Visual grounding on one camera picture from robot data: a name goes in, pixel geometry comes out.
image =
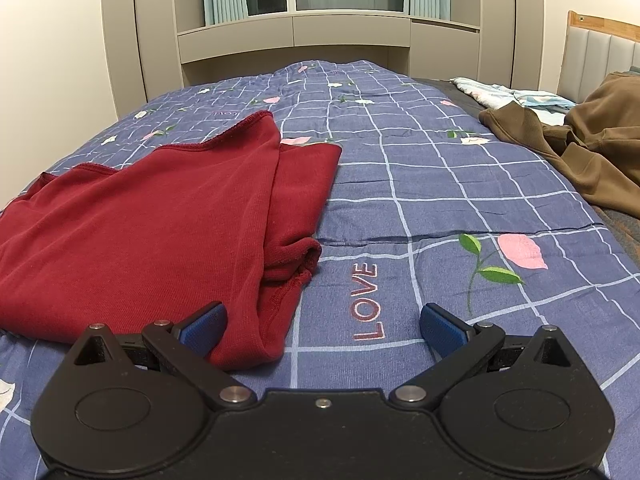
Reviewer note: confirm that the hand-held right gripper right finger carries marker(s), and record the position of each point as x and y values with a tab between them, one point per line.
442	332

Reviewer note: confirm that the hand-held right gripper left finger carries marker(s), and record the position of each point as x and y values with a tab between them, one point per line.
204	330

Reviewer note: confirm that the red knit garment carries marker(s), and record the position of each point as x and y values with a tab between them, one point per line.
150	230

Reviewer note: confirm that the blue floral checked quilt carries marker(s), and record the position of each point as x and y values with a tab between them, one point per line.
425	200

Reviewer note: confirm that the dark grey bed sheet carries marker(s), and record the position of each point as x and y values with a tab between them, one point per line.
625	232

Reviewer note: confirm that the brown garment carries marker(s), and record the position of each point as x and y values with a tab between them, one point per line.
595	145

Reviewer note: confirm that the light blue patterned cloth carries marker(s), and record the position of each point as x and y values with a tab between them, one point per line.
515	97

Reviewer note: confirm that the beige built-in cabinet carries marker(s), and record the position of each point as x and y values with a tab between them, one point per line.
350	35

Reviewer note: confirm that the grey padded headboard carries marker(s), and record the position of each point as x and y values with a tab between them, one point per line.
595	55

